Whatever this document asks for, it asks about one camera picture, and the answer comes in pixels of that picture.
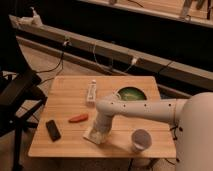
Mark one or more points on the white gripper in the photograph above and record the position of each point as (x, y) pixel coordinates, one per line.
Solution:
(103, 123)

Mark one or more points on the white spray bottle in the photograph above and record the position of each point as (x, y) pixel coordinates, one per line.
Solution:
(36, 18)

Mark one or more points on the white toothpaste tube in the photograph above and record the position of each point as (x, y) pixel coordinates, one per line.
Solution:
(91, 93)

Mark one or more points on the orange carrot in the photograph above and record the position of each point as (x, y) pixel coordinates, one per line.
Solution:
(78, 118)

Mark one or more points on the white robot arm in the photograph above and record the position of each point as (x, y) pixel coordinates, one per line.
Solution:
(194, 117)

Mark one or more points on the black chair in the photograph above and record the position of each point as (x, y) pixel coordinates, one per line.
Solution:
(23, 87)

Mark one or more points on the black phone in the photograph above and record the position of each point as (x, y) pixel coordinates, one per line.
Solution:
(53, 130)

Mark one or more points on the green ceramic bowl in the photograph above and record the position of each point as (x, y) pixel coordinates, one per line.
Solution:
(131, 94)

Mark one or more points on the wooden table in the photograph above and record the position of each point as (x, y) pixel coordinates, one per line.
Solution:
(69, 127)

